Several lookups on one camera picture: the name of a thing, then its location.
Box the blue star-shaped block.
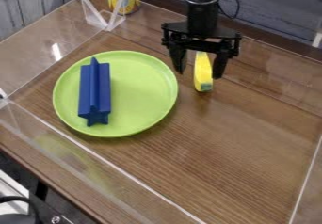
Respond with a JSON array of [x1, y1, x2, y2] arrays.
[[78, 57, 113, 126]]

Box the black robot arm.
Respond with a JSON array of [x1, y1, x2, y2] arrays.
[[161, 0, 242, 79]]

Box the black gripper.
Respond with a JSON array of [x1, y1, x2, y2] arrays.
[[161, 22, 242, 79]]

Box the yellow toy banana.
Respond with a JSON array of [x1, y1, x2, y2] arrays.
[[194, 51, 213, 92]]

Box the clear acrylic corner bracket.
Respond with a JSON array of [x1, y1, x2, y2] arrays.
[[80, 0, 126, 32]]

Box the lime green round plate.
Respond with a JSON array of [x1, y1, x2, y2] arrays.
[[52, 50, 179, 137]]

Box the clear acrylic tray walls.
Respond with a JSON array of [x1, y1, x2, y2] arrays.
[[0, 0, 322, 224]]

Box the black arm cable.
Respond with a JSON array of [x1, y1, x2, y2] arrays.
[[218, 0, 242, 20]]

